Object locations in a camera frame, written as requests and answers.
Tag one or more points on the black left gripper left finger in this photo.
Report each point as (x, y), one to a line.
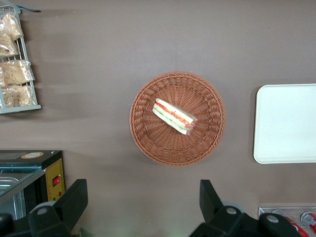
(66, 209)

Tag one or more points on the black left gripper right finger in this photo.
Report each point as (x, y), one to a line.
(214, 214)

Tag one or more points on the triangle sandwich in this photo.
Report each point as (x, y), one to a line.
(170, 113)

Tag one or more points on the empty brown wicker basket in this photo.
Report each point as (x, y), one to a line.
(172, 148)

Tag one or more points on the tray of packaged snacks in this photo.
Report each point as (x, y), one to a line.
(24, 109)

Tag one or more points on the beige plastic tray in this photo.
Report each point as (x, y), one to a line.
(284, 123)

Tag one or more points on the black food warmer cabinet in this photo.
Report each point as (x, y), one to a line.
(55, 170)

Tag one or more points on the clear acrylic bottle rack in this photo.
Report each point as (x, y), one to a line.
(264, 211)

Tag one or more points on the steel food pan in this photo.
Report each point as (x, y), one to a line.
(10, 184)

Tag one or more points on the red soda bottle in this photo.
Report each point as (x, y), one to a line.
(291, 222)
(308, 218)

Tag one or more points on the clear bag of crackers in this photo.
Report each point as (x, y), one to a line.
(8, 48)
(14, 72)
(19, 96)
(12, 26)

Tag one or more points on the blue tape strip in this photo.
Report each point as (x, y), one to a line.
(32, 10)

